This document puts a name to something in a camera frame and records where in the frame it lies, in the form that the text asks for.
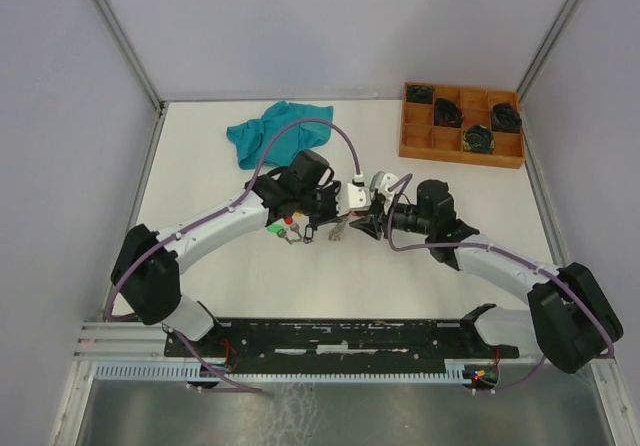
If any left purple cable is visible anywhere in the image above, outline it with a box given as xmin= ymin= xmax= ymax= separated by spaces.
xmin=103 ymin=120 xmax=362 ymax=323

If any teal cloth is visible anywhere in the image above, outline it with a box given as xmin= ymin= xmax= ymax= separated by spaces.
xmin=226 ymin=101 xmax=334 ymax=170

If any wooden compartment tray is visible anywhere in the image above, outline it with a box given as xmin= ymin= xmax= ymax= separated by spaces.
xmin=399 ymin=82 xmax=525 ymax=169

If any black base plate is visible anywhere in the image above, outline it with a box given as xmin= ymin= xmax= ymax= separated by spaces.
xmin=193 ymin=317 xmax=519 ymax=374

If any left corner aluminium post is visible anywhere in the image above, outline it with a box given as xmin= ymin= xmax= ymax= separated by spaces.
xmin=91 ymin=0 xmax=164 ymax=112

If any dark rolled sock right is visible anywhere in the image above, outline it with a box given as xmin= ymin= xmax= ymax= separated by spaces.
xmin=491 ymin=102 xmax=522 ymax=134

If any right corner aluminium post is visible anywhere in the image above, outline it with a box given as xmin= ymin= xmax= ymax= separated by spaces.
xmin=516 ymin=0 xmax=583 ymax=102

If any dark rolled sock top-left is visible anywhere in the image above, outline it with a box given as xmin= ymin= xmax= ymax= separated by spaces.
xmin=405 ymin=83 xmax=435 ymax=104

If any metal keyring holder yellow tip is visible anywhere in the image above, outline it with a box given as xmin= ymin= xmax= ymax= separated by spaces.
xmin=328 ymin=216 xmax=349 ymax=242

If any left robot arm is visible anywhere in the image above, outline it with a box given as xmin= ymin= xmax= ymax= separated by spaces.
xmin=111 ymin=151 xmax=341 ymax=356

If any status led board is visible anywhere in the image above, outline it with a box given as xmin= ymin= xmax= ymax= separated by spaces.
xmin=471 ymin=366 xmax=500 ymax=388
xmin=209 ymin=361 xmax=238 ymax=373

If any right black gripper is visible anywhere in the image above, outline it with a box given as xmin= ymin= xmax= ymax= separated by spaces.
xmin=348 ymin=197 xmax=432 ymax=242

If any dark rolled sock yellow-patterned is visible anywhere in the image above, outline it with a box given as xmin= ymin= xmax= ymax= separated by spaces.
xmin=462 ymin=124 xmax=495 ymax=154

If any right status led board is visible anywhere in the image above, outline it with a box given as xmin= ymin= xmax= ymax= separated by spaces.
xmin=471 ymin=366 xmax=500 ymax=388

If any purple cable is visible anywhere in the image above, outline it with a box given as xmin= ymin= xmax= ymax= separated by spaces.
xmin=387 ymin=173 xmax=617 ymax=362
xmin=103 ymin=120 xmax=362 ymax=323

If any corner aluminium post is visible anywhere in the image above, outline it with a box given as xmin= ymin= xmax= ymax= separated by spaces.
xmin=91 ymin=0 xmax=164 ymax=112
xmin=516 ymin=0 xmax=583 ymax=102

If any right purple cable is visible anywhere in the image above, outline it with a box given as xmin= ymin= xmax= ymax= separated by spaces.
xmin=387 ymin=173 xmax=617 ymax=362

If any white slotted cable duct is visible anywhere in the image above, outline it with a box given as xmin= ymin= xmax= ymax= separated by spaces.
xmin=94 ymin=361 xmax=471 ymax=385

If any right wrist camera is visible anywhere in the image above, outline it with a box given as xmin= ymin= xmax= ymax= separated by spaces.
xmin=369 ymin=171 xmax=407 ymax=203

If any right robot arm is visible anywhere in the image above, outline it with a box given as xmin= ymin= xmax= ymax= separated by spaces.
xmin=338 ymin=172 xmax=624 ymax=373

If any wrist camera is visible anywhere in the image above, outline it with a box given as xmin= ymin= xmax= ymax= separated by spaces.
xmin=336 ymin=183 xmax=371 ymax=216
xmin=369 ymin=171 xmax=407 ymax=203

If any left status led board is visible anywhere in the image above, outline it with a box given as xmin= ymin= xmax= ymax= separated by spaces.
xmin=209 ymin=361 xmax=238 ymax=373

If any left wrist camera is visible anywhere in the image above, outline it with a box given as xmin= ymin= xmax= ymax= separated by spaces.
xmin=336 ymin=183 xmax=371 ymax=216

